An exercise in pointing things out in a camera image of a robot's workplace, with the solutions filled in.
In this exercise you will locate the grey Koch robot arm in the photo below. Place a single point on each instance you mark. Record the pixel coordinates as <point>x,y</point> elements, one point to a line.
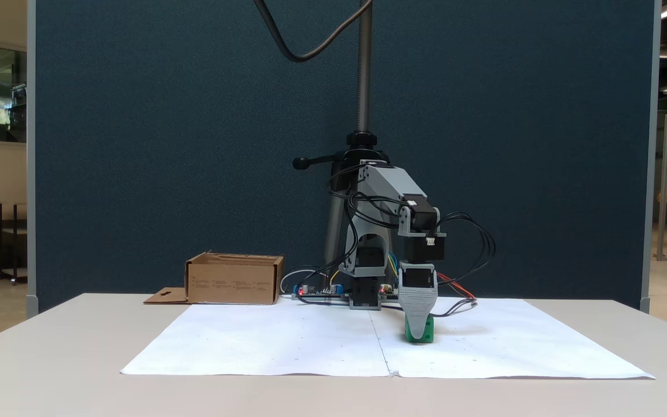
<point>388,182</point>

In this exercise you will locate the brown cardboard box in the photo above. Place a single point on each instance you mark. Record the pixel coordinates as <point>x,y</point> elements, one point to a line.
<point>234,284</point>

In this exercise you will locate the white paper sheet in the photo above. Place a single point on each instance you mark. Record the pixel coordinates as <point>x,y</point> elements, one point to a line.
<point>264,341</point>
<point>507,347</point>

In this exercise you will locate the black shelf cart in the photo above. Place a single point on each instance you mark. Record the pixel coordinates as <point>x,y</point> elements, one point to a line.
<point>14,231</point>

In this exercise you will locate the green die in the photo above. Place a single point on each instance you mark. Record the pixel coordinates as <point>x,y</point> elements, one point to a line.
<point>429,336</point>

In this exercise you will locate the wall window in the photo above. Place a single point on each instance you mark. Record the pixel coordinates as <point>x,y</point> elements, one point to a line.
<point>9,95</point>

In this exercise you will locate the blue partition panel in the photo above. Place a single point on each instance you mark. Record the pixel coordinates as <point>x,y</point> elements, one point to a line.
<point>165,145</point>

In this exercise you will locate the circuit board on grey mount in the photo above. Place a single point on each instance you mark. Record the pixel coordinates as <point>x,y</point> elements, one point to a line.
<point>390,296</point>

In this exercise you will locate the black camera stand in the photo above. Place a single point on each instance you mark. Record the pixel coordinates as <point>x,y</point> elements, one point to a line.
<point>363,87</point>

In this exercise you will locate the blue circuit board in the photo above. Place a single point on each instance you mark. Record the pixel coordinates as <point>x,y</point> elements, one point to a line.
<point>319,294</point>

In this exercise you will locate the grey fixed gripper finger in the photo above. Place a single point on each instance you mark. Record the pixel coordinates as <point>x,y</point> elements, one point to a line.
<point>419,315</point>

